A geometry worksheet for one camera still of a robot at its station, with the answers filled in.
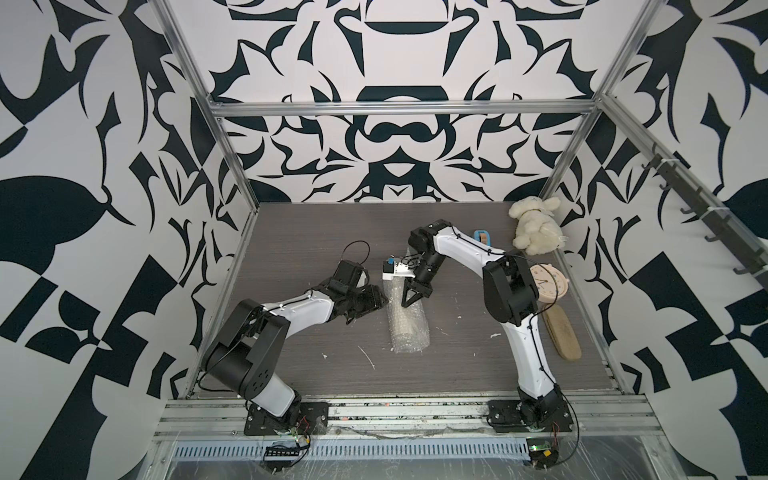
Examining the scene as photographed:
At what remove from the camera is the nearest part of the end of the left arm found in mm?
714

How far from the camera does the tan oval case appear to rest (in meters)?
0.85

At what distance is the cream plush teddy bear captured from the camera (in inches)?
40.1

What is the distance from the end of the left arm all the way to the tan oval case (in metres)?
0.51
